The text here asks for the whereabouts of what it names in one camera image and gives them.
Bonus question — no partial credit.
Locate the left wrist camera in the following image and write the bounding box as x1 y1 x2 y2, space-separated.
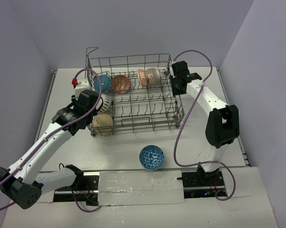
71 78 90 99

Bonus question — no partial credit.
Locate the plain blue bowl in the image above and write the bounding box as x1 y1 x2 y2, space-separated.
94 75 111 93

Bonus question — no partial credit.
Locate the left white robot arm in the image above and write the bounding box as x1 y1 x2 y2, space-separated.
0 89 101 209

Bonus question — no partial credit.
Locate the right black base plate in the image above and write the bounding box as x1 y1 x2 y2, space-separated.
177 171 227 199

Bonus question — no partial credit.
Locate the red patterned bowl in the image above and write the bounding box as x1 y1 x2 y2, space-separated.
111 75 131 94

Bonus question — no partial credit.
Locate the grey wire dish rack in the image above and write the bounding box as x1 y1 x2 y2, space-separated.
86 47 185 136

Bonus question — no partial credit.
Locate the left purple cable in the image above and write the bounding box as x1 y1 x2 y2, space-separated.
0 68 103 213

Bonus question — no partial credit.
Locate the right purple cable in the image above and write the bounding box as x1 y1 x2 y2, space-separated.
173 49 236 201

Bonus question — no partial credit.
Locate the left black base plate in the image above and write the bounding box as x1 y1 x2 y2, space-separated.
53 172 99 206

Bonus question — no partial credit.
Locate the orange floral bowl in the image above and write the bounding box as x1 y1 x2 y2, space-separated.
137 69 149 87

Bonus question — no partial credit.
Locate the purple cable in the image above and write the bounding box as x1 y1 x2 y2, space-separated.
0 68 103 213
173 49 236 201

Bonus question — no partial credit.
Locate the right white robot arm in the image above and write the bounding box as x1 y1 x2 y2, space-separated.
170 61 239 186

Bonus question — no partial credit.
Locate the blue patterned bowl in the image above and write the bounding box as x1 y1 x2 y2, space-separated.
139 145 165 171

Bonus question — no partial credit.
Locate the grey patterned bowl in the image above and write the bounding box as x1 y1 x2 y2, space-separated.
146 68 162 86

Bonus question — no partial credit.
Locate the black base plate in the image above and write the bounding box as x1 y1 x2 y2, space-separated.
177 171 227 199
53 172 99 206

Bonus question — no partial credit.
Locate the yellow bowl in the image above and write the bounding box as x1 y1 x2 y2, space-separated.
92 114 114 136

